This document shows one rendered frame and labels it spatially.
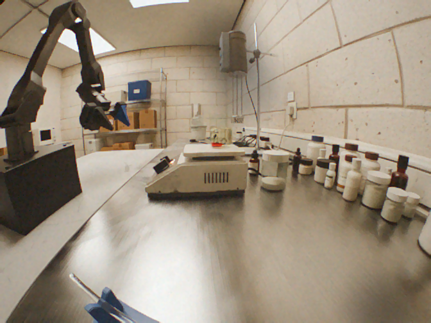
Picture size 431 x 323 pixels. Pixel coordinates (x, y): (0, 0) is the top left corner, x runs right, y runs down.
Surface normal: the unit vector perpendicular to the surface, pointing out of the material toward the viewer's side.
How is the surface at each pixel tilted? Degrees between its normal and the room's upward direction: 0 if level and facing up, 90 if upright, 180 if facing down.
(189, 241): 0
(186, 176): 90
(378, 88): 90
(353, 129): 90
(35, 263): 0
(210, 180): 90
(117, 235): 0
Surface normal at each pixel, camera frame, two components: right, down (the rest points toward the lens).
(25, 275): 0.00, -0.97
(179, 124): 0.11, 0.22
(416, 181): -0.99, 0.03
